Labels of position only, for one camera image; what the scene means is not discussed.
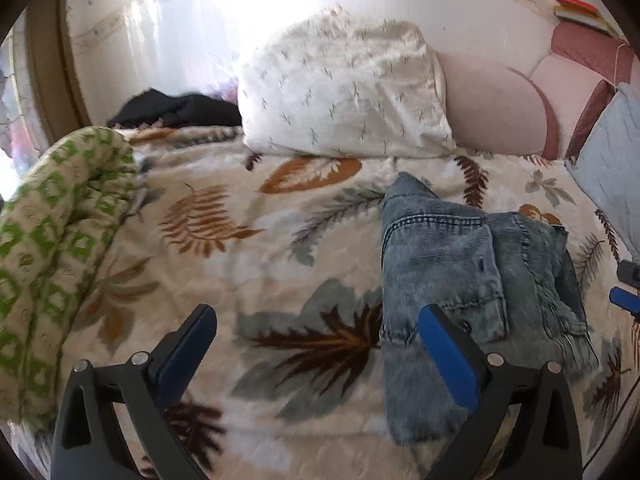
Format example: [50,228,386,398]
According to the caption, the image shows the purple cloth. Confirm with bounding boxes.
[212,77,242,106]

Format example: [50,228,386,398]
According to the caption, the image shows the leaf print blanket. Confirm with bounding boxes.
[0,125,640,480]

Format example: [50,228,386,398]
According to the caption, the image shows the pink bolster cushion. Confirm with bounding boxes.
[435,52,558,161]

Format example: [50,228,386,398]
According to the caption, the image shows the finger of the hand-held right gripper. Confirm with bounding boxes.
[610,260,640,317]

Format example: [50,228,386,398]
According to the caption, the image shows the blue denim pants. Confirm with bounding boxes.
[380,171,601,445]

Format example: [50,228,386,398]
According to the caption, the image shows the green patterned quilt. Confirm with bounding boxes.
[0,126,143,428]

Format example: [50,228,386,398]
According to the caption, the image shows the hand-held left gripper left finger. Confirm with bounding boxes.
[51,304,218,480]

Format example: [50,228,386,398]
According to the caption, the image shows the light blue pillow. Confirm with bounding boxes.
[565,82,640,261]

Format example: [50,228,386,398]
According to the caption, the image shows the pink headboard cushion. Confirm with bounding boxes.
[550,24,637,83]
[530,55,616,158]

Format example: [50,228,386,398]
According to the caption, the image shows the wooden door with glass pane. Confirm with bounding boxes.
[0,0,93,161]

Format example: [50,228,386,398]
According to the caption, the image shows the white printed pillow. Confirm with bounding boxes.
[237,2,457,157]

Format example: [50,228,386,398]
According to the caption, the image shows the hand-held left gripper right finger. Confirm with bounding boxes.
[419,304,583,480]

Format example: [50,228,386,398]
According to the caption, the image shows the black cloth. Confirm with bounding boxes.
[106,88,243,128]

